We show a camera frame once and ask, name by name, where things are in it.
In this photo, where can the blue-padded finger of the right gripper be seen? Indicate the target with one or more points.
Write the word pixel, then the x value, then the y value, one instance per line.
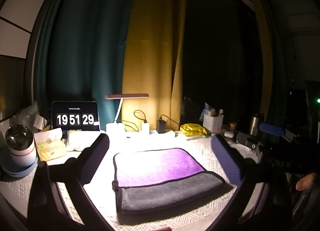
pixel 271 129

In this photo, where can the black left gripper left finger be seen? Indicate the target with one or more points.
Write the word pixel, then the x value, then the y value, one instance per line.
pixel 46 207

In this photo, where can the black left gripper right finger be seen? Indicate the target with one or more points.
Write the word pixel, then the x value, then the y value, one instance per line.
pixel 242 172

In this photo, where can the purple and grey towel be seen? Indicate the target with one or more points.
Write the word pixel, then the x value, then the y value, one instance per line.
pixel 153 180

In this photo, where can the person's hand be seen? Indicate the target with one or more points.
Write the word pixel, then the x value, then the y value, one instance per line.
pixel 305 183

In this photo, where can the steel thermos bottle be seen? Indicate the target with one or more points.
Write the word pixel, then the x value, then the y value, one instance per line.
pixel 254 126

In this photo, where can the white textured tablecloth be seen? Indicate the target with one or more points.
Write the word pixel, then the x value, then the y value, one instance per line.
pixel 144 182

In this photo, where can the white perforated organizer basket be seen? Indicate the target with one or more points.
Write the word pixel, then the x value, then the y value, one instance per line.
pixel 212 124

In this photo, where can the pastel cup with metal lid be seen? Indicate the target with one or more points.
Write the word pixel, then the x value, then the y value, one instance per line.
pixel 19 156

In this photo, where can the yellow tissue pack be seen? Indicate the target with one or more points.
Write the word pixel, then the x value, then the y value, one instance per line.
pixel 49 144

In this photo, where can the yellow snack bag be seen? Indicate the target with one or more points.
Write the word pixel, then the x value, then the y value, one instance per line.
pixel 192 129

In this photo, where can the white face towel pack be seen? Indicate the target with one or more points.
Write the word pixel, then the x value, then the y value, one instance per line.
pixel 79 140

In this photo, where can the small white box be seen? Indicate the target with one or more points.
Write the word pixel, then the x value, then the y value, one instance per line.
pixel 40 122

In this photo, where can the black power adapter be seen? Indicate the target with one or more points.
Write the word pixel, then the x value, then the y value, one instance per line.
pixel 161 124

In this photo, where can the black tablet clock display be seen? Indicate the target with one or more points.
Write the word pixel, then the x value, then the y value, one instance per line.
pixel 73 115

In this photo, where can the white USB charger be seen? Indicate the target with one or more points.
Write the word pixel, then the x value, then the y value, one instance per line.
pixel 145 128

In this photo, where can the yellow curtain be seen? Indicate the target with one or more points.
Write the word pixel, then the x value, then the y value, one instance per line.
pixel 153 61

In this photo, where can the teal curtain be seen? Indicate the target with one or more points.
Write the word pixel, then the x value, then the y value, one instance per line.
pixel 80 53

